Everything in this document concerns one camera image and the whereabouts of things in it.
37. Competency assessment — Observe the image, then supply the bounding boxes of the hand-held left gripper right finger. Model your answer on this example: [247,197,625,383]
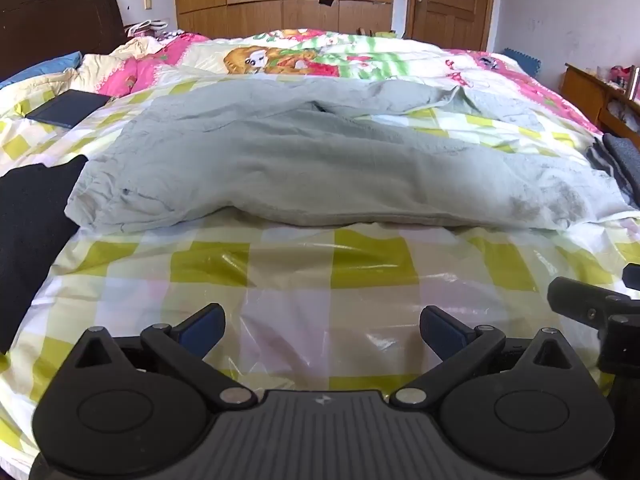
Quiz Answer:
[389,305,585,408]

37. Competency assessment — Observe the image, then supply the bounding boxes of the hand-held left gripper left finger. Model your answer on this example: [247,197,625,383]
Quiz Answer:
[65,303,258,409]

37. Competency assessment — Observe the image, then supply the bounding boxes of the pale grey-green pants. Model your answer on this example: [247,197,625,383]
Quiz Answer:
[65,79,635,233]

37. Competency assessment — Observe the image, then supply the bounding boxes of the folded dark grey garment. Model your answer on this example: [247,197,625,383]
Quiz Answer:
[584,132,640,207]

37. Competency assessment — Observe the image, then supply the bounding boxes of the yellow checkered plastic sheet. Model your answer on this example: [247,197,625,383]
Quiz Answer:
[0,72,640,476]

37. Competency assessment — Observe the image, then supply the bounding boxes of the wooden side table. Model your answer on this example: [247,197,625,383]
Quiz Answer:
[559,62,640,148]

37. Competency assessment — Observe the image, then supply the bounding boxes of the black cloth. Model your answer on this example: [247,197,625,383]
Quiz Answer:
[0,154,90,356]

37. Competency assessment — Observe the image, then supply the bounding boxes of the pink items on table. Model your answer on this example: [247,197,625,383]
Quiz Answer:
[607,65,640,101]

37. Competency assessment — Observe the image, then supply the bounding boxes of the blue foam mat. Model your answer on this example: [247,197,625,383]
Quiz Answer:
[501,47,543,80]

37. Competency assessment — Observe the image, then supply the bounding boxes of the dark blue notebook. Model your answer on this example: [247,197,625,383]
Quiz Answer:
[25,89,111,128]

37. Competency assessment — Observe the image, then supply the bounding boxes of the cartoon printed quilt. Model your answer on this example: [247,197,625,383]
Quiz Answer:
[0,27,603,136]

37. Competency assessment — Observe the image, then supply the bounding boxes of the white bag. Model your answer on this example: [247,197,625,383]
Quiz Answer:
[125,19,173,40]

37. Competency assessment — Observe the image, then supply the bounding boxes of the blue pillow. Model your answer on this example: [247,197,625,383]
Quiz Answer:
[0,51,83,90]

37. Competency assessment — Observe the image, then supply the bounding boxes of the wooden door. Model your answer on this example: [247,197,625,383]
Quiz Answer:
[404,0,498,53]

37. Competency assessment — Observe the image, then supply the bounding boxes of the dark wooden headboard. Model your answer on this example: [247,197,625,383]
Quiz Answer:
[0,0,126,83]

